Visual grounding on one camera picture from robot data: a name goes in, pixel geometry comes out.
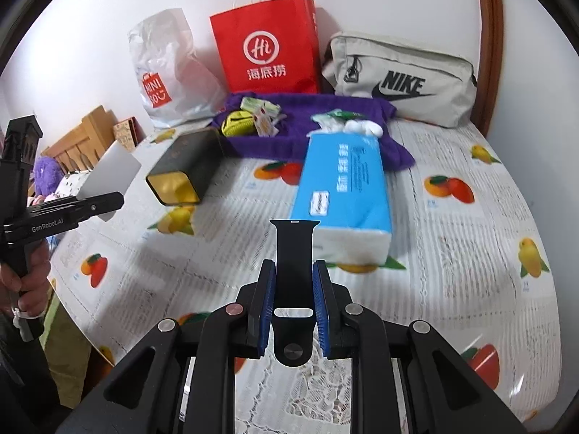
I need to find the blue tissue pack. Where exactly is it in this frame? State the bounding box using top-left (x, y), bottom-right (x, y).
top-left (289, 131), bottom-right (394, 267)

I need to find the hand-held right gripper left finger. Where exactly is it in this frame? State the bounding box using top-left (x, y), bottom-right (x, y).
top-left (56, 260), bottom-right (278, 434)

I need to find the olive green cloth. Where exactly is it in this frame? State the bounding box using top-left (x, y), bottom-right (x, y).
top-left (45, 294), bottom-right (114, 412)

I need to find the green tissue packet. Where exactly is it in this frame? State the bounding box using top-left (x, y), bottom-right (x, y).
top-left (240, 96), bottom-right (281, 116)

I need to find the black watch strap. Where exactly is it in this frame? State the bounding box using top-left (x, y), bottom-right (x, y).
top-left (270, 219), bottom-right (320, 367)

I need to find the red paper bag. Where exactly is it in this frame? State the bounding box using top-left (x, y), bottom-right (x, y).
top-left (209, 0), bottom-right (322, 95)

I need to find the brown patterned box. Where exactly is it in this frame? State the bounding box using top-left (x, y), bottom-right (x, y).
top-left (113, 116), bottom-right (148, 152)

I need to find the white plastic shopping bag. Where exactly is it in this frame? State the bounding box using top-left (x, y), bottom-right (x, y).
top-left (128, 8), bottom-right (227, 128)

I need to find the brown wooden frame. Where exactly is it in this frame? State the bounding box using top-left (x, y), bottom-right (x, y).
top-left (470, 0), bottom-right (505, 136)

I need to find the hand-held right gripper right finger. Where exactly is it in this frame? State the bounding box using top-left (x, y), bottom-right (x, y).
top-left (312, 260), bottom-right (528, 434)

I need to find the purple plush toy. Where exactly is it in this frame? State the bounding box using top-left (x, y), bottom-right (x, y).
top-left (29, 156), bottom-right (64, 197)

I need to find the cotton ball bag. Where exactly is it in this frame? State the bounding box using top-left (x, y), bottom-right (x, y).
top-left (311, 109), bottom-right (385, 137)

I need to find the grey zip pouch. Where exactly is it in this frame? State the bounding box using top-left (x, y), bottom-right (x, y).
top-left (322, 31), bottom-right (478, 128)

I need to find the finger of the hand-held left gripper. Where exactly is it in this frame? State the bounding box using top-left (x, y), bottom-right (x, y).
top-left (27, 192), bottom-right (125, 222)

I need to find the yellow sock with black stripes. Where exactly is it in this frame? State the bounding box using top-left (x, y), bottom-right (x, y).
top-left (221, 109), bottom-right (256, 137)

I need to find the person's left hand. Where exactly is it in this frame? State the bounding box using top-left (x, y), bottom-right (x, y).
top-left (0, 244), bottom-right (52, 322)

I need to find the dotted white bedding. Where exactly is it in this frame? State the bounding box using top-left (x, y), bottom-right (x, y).
top-left (52, 171), bottom-right (93, 202)

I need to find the purple towel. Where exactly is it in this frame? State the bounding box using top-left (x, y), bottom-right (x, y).
top-left (212, 93), bottom-right (416, 173)

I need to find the dark tin box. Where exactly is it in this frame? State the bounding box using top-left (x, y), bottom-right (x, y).
top-left (145, 127), bottom-right (223, 206)

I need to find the wooden headboard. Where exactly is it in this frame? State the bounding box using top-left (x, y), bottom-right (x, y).
top-left (41, 105), bottom-right (123, 177)

